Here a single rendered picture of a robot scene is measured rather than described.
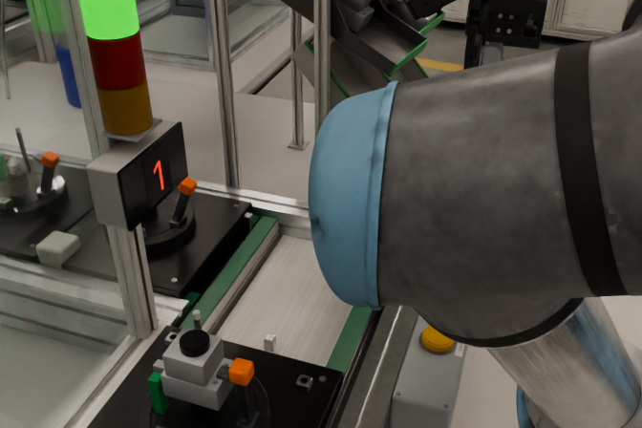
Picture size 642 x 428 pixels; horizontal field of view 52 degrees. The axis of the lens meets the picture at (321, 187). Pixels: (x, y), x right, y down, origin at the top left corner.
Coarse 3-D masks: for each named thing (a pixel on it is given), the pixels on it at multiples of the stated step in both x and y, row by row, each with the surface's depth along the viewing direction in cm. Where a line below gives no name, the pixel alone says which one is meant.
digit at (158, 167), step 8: (160, 144) 70; (152, 152) 69; (160, 152) 71; (144, 160) 68; (152, 160) 69; (160, 160) 71; (168, 160) 72; (144, 168) 68; (152, 168) 70; (160, 168) 71; (168, 168) 73; (144, 176) 68; (152, 176) 70; (160, 176) 72; (168, 176) 73; (152, 184) 70; (160, 184) 72; (168, 184) 73; (152, 192) 70; (160, 192) 72; (152, 200) 71
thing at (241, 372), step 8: (240, 360) 65; (248, 360) 65; (224, 368) 66; (232, 368) 65; (240, 368) 65; (248, 368) 65; (216, 376) 66; (224, 376) 66; (232, 376) 65; (240, 376) 64; (248, 376) 65; (240, 384) 65; (248, 384) 66; (240, 392) 66; (248, 392) 66; (240, 400) 67; (248, 400) 67; (240, 408) 67; (248, 408) 67; (240, 416) 68; (248, 416) 68
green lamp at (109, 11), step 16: (80, 0) 60; (96, 0) 59; (112, 0) 60; (128, 0) 61; (96, 16) 60; (112, 16) 60; (128, 16) 61; (96, 32) 61; (112, 32) 61; (128, 32) 62
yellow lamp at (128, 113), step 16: (144, 80) 66; (112, 96) 64; (128, 96) 65; (144, 96) 66; (112, 112) 65; (128, 112) 65; (144, 112) 67; (112, 128) 66; (128, 128) 66; (144, 128) 67
